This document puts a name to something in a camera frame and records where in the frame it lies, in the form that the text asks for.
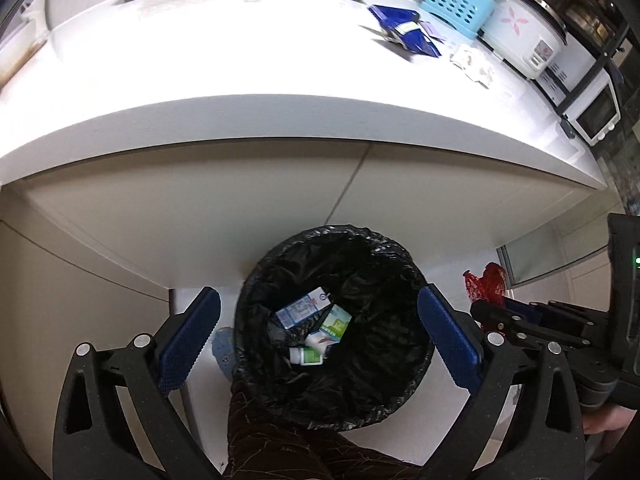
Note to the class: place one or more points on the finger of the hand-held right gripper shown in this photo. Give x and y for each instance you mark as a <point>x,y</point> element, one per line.
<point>550,312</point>
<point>505,320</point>

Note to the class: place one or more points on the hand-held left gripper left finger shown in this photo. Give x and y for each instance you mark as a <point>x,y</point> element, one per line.
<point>190,335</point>

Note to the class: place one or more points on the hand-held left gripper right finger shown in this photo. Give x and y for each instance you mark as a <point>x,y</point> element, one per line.
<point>447,335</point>

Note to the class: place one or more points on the red mesh net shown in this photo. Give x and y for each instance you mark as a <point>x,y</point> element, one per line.
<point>487,282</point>

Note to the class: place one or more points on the black lined trash bin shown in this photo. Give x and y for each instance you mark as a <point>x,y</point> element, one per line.
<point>350,385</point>

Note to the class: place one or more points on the white red milk carton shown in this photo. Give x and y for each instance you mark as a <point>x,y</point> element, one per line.
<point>302,307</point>

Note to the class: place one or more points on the green white cardboard box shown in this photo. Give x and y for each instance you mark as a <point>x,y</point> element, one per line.
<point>330,325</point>

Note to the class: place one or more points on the white pill bottle green label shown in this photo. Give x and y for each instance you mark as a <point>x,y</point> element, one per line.
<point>307,356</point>

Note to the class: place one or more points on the purple snack packet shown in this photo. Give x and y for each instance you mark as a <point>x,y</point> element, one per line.
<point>432,30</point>

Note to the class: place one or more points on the blue foil wrapper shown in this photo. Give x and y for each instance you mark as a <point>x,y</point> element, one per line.
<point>405,27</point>

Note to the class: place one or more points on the person's right hand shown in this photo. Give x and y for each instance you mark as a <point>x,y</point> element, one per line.
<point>612,417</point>

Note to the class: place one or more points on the blue slipper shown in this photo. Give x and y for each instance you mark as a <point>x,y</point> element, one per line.
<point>224,355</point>

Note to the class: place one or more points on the small black block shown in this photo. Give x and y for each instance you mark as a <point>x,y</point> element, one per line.
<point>567,128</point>

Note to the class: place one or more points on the white toaster oven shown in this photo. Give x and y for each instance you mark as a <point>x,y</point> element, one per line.
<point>585,100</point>

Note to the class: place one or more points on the crumpled white tissue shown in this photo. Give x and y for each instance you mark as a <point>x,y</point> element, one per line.
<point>472,62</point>

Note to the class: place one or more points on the white rice cooker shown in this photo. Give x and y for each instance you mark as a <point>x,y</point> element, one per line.
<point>522,27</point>

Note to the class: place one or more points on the black storage rack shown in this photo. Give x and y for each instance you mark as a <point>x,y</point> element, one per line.
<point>595,10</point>

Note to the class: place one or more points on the blue plastic basket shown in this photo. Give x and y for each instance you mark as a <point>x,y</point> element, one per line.
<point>455,0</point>

